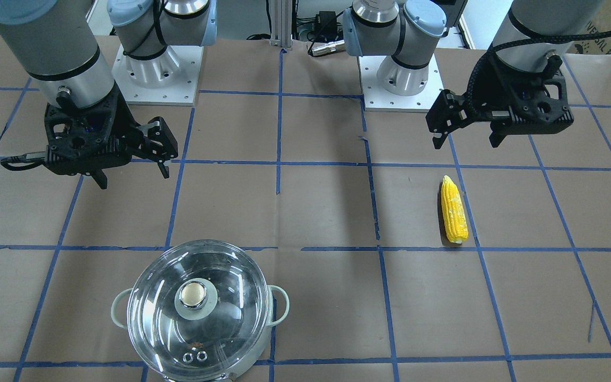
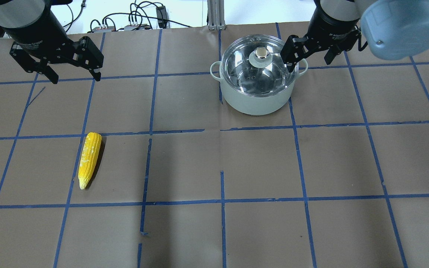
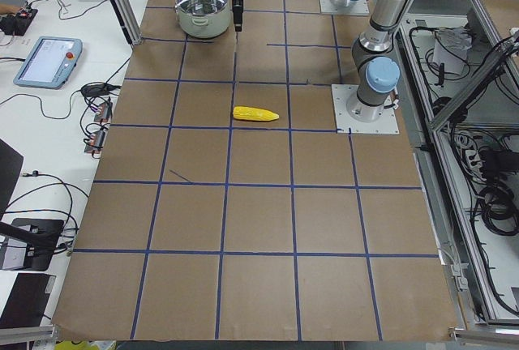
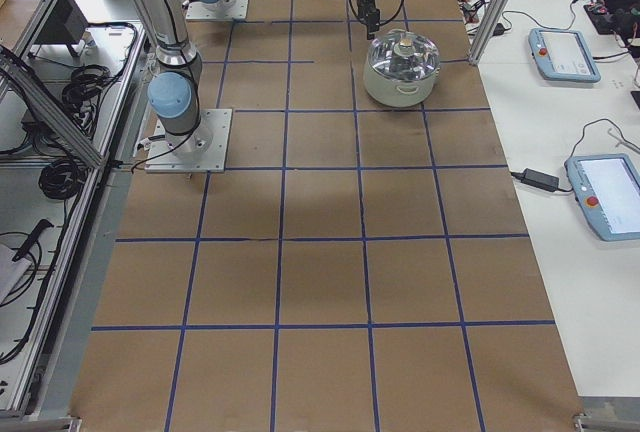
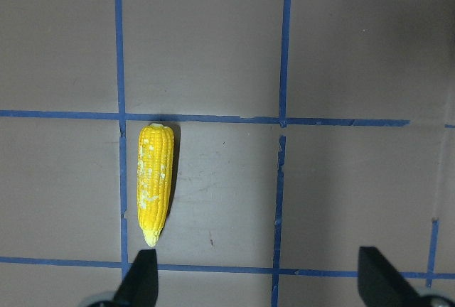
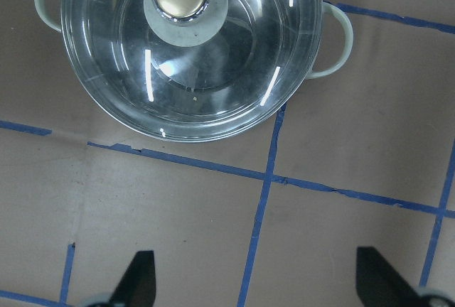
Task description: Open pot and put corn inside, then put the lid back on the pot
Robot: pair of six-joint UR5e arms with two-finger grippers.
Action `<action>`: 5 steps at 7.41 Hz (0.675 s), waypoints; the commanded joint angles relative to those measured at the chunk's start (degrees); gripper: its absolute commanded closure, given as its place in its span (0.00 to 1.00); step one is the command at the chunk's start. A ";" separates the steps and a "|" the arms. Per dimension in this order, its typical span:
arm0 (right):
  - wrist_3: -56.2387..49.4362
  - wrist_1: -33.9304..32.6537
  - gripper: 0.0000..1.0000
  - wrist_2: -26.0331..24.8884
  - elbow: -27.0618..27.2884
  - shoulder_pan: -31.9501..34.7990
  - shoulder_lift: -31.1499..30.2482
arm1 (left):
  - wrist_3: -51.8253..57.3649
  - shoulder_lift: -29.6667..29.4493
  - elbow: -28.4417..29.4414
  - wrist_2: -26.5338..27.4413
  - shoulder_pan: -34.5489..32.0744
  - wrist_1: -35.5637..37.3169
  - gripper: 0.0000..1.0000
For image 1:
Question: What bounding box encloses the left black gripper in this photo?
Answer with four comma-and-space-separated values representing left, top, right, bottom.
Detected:
426, 53, 574, 150

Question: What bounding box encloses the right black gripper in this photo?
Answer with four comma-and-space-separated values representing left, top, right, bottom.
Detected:
44, 85, 179, 189

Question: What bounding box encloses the yellow corn cob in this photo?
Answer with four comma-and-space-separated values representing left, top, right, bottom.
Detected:
440, 176, 469, 244

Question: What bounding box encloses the glass pot lid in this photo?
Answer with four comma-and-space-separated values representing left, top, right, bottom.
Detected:
126, 240, 274, 381

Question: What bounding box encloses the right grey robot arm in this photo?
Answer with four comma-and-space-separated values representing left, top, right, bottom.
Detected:
0, 1, 217, 189

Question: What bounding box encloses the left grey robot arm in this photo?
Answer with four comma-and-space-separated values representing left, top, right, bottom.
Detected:
342, 1, 602, 149

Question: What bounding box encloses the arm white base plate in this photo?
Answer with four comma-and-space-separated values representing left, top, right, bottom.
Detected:
358, 55, 443, 113
112, 46, 204, 106

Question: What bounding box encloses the steel pot with handles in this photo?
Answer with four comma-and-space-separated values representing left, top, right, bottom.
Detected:
111, 240, 290, 382

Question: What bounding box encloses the aluminium frame post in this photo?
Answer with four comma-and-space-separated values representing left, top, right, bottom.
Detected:
268, 1, 295, 50

